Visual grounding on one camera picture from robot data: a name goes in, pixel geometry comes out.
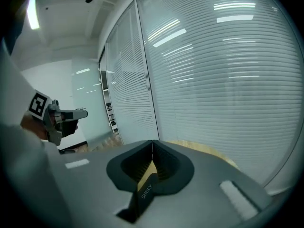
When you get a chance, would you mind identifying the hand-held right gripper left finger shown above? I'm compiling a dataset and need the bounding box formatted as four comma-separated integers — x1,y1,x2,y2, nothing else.
106,139,154,224

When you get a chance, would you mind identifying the person's left forearm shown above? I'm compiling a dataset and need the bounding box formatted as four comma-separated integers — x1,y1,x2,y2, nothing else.
20,114,49,141

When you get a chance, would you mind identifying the frosted glass door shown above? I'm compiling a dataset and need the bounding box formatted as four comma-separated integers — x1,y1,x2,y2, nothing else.
71,58,114,150

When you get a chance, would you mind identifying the ceiling light strip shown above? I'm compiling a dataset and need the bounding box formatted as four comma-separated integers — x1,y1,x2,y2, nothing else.
26,0,40,30

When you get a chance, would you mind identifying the white shelf unit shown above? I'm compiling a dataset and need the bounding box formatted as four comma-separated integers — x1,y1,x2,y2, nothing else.
101,70,119,134

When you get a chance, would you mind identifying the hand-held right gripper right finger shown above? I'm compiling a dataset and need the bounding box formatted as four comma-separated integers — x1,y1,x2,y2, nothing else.
136,139,195,223

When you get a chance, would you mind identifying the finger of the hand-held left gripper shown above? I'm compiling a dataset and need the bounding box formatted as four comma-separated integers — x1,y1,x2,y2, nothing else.
62,119,79,137

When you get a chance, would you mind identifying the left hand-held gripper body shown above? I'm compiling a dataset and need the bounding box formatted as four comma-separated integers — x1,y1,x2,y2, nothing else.
26,89,89,147

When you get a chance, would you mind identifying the round wooden side table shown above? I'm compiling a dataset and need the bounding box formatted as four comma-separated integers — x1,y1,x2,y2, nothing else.
137,139,239,190

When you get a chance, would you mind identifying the white window blind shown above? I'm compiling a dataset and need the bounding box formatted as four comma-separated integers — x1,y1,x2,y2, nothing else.
136,0,300,185
105,2,159,145

